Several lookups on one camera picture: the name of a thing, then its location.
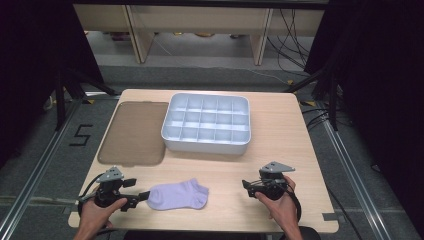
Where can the person's right hand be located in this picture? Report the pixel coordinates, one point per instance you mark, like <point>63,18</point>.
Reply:
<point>285,210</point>

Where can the person's left hand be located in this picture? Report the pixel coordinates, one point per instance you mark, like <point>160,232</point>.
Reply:
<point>96,216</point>

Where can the black curtain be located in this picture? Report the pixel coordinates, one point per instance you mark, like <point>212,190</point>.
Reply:
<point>380,83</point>
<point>30,66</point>

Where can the beige wooden desk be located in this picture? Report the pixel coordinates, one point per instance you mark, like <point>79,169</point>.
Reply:
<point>200,18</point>

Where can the light purple ankle sock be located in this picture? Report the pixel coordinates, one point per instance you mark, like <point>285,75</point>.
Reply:
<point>178,196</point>

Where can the white divided storage box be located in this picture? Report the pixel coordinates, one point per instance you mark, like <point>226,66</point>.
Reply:
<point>206,125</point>

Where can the black metal stand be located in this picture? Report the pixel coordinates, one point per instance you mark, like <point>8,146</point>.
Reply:
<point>332,100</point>
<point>60,100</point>

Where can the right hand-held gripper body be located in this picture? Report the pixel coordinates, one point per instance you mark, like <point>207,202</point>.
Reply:
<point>273,186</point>

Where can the metal floor rail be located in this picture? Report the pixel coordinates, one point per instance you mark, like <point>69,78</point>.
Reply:
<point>353,173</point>
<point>36,173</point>

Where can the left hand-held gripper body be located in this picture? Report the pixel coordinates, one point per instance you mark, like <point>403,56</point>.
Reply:
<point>108,191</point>

